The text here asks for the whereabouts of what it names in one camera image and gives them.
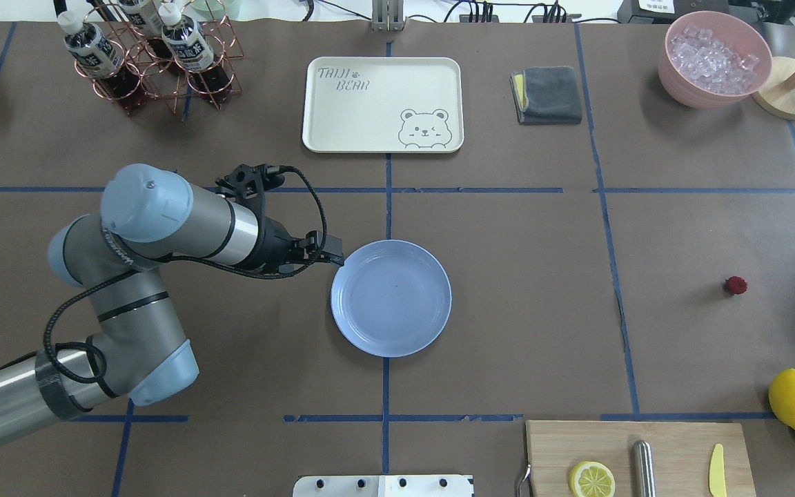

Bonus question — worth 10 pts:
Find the copper wire bottle rack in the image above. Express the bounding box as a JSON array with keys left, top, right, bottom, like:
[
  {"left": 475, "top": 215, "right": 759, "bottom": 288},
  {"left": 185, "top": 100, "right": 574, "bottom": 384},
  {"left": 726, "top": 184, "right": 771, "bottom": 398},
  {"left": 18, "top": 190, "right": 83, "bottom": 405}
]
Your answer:
[{"left": 53, "top": 1, "right": 245, "bottom": 116}]

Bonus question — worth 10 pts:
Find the yellow plastic knife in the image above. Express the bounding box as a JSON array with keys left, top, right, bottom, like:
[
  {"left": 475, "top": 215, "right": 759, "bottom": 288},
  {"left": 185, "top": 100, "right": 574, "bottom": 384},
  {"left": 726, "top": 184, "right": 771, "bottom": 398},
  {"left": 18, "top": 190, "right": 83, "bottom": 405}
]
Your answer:
[{"left": 709, "top": 443, "right": 727, "bottom": 497}]

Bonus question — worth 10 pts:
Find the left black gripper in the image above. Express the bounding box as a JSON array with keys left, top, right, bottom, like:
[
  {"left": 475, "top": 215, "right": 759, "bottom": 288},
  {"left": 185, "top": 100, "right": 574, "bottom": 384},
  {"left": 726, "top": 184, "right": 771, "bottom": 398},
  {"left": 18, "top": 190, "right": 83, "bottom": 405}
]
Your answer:
[{"left": 253, "top": 217, "right": 344, "bottom": 273}]

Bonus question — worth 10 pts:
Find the drink bottle white cap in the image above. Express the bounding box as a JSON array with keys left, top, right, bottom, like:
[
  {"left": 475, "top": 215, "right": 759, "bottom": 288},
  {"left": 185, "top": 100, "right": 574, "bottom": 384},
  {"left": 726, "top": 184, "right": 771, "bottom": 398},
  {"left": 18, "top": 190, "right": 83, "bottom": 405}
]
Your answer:
[{"left": 57, "top": 10, "right": 146, "bottom": 115}]

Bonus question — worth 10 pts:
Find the steel black handled rod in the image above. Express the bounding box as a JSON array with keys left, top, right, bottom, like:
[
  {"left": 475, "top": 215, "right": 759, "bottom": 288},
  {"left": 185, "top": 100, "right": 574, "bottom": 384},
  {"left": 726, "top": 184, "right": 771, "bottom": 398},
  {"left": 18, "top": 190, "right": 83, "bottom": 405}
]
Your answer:
[{"left": 632, "top": 440, "right": 657, "bottom": 496}]

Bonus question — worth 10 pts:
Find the cream bear tray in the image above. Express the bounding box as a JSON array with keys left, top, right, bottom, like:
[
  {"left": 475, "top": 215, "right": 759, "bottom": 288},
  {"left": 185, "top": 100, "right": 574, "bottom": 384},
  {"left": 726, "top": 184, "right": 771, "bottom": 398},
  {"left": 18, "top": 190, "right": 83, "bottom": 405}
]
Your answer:
[{"left": 301, "top": 57, "right": 464, "bottom": 153}]

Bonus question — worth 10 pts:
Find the blue round plate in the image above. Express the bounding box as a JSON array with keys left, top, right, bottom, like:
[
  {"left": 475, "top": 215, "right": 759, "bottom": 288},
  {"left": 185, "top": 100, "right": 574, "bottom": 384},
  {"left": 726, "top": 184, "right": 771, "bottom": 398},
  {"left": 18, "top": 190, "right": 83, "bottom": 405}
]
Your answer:
[{"left": 331, "top": 240, "right": 453, "bottom": 358}]

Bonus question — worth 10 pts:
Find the lemon half slice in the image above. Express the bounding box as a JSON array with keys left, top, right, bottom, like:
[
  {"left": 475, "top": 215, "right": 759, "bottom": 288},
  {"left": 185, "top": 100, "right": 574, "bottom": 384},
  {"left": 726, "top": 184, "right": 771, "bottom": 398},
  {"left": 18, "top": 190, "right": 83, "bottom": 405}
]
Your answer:
[{"left": 568, "top": 460, "right": 616, "bottom": 496}]

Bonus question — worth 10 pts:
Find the green bowl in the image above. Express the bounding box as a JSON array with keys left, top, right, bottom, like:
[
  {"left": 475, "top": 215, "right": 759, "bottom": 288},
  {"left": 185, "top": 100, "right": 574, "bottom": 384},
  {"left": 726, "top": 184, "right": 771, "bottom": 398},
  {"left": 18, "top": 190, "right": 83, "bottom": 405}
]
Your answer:
[{"left": 187, "top": 0, "right": 242, "bottom": 20}]

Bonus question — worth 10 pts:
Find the aluminium frame post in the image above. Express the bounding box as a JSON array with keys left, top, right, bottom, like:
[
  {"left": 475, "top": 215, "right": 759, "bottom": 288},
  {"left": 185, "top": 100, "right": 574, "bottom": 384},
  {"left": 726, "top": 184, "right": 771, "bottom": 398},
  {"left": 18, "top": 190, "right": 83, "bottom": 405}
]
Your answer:
[{"left": 371, "top": 0, "right": 406, "bottom": 32}]

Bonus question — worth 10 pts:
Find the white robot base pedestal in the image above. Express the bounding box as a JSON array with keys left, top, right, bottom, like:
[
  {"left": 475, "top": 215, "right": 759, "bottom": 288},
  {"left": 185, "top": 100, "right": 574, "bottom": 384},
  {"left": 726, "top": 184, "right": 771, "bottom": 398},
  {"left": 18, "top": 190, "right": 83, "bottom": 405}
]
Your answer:
[{"left": 292, "top": 473, "right": 475, "bottom": 496}]

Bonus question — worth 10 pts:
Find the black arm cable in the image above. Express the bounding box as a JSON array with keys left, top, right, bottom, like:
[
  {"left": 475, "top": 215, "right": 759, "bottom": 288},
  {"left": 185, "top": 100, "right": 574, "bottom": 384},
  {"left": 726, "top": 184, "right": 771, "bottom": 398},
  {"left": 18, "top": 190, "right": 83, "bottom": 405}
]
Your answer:
[{"left": 43, "top": 164, "right": 329, "bottom": 384}]

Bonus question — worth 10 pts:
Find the pink bowl with ice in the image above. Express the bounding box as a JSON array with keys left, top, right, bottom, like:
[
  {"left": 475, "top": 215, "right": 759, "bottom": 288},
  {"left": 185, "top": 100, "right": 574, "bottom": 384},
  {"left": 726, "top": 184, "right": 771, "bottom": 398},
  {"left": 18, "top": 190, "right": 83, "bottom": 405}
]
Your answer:
[{"left": 658, "top": 10, "right": 772, "bottom": 109}]

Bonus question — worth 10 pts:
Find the wooden cutting board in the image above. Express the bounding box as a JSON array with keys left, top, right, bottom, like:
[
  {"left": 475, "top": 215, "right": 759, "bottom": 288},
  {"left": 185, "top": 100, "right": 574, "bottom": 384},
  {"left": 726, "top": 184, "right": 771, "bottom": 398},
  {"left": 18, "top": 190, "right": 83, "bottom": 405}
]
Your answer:
[{"left": 524, "top": 420, "right": 757, "bottom": 497}]

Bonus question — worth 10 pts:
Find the grey yellow folded cloth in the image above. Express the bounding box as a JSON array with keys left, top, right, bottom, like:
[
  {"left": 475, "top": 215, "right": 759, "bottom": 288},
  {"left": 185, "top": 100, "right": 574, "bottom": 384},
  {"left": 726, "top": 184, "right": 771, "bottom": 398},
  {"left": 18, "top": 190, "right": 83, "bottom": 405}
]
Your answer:
[{"left": 510, "top": 66, "right": 582, "bottom": 125}]

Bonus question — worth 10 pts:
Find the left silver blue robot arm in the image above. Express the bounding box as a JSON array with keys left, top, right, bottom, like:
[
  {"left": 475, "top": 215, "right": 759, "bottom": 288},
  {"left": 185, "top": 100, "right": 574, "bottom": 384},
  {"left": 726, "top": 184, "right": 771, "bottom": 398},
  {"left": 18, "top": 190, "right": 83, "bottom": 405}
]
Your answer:
[{"left": 0, "top": 164, "right": 344, "bottom": 446}]

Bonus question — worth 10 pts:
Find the red strawberry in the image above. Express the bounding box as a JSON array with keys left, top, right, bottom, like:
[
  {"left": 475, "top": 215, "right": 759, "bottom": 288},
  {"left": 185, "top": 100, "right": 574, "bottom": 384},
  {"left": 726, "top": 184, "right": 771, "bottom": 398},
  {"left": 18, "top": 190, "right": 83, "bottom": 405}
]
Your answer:
[{"left": 723, "top": 275, "right": 749, "bottom": 295}]

